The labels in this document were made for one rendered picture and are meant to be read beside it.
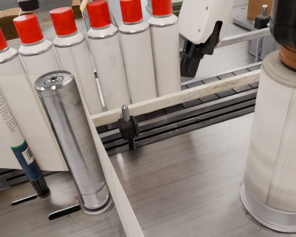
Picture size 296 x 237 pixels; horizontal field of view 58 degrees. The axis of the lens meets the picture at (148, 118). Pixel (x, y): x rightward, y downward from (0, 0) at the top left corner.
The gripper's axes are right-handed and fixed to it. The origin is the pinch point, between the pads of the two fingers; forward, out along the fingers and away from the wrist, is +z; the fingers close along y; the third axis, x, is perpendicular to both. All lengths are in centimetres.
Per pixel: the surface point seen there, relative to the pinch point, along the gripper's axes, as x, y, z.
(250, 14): 43, -40, -8
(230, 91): 9.2, 3.3, 3.4
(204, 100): 3.5, 3.6, 5.4
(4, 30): -72, -392, 111
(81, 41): -20.9, 1.3, -2.5
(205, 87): 2.1, 4.5, 2.3
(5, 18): -69, -394, 94
